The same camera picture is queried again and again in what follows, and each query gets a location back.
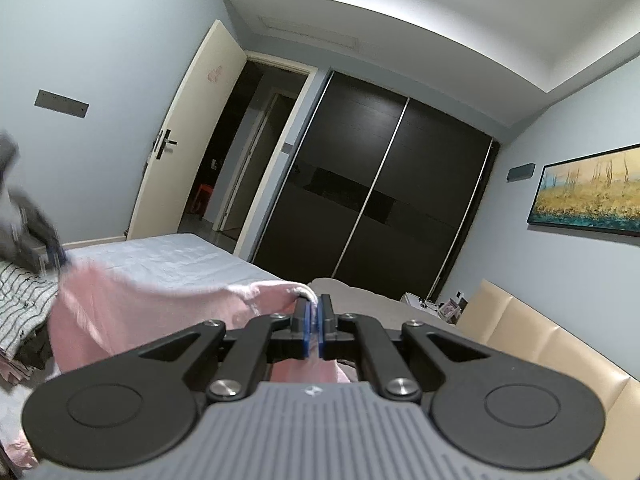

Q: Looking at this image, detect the white bedside table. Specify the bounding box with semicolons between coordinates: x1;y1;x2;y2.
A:
400;291;442;312

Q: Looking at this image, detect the grey wall plate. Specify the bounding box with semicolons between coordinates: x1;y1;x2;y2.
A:
34;89;90;120

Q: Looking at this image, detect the dark wall box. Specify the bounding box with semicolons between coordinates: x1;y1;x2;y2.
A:
505;162;536;184

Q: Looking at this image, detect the pale pink embroidered garment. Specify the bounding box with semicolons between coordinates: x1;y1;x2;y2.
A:
0;350;32;393

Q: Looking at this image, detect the black door handle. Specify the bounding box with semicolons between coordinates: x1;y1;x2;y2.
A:
152;129;179;162

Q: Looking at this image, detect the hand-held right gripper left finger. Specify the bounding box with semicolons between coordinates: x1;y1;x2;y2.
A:
127;298;314;404

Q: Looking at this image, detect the white door frame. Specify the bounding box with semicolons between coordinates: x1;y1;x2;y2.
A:
219;49;317;262

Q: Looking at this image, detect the grey blanket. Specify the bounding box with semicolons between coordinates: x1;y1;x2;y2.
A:
309;277;463;343

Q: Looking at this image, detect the dark cloth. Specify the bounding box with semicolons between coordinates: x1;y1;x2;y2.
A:
14;325;62;377

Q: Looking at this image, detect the light grey bed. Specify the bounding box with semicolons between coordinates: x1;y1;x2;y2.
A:
0;232;311;461

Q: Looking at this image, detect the person's pink clothing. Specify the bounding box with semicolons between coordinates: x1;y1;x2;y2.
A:
0;429;40;480

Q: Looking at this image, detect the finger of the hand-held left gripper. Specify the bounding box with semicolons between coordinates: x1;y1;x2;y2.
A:
14;190;74;275

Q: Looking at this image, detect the beige padded headboard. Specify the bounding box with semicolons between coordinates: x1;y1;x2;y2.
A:
456;278;632;456

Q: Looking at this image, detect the red stool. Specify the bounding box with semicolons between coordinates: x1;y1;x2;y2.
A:
192;183;214;217

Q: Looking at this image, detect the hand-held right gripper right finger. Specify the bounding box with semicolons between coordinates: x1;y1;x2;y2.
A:
318;294;505;404

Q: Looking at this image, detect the dark sliding wardrobe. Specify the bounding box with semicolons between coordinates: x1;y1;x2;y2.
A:
250;70;502;307

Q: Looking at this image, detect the cream door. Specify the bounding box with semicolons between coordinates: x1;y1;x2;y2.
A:
125;19;248;242

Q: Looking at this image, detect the framed landscape painting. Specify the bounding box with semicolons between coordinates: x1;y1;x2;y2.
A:
526;142;640;239

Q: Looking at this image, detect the grey striped cloth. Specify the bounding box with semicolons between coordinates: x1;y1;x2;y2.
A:
0;260;62;361

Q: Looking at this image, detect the small bedside box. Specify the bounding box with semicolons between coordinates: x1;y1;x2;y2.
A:
442;296;470;322

